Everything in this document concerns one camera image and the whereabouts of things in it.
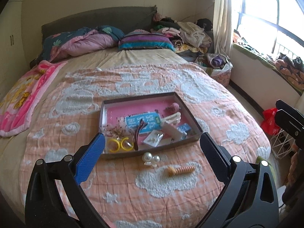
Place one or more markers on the white wire basket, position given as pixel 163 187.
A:
pixel 281 144

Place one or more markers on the pile of clothes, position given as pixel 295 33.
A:
pixel 185 36

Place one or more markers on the window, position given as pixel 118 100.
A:
pixel 270 26

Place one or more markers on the dark green headboard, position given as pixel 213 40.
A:
pixel 126 19

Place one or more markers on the brown oval hair clip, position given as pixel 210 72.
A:
pixel 142 124

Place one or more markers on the pink cartoon blanket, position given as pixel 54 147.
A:
pixel 18 105

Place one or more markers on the red plastic bag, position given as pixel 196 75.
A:
pixel 268 125

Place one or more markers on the sheer floral hair scrunchie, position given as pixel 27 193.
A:
pixel 117 130

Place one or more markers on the dark tray with pink liner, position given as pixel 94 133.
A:
pixel 151 108

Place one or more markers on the purple teal striped pillow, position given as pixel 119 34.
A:
pixel 145 40

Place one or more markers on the clothes on window sill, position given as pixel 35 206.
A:
pixel 290 70

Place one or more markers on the white wardrobe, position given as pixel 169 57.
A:
pixel 13 62

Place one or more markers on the white claw hair clip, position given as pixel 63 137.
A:
pixel 172 119

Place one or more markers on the white pearl hair clip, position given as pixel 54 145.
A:
pixel 150 160

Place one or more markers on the blue small box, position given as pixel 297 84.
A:
pixel 184 128

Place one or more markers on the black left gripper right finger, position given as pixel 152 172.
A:
pixel 217 158

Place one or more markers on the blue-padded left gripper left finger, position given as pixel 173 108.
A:
pixel 89 158

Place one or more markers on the clear packet with earrings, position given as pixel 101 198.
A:
pixel 154 138

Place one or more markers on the white curtain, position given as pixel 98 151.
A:
pixel 222 27

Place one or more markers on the bag with purple clothes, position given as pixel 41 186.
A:
pixel 218 67

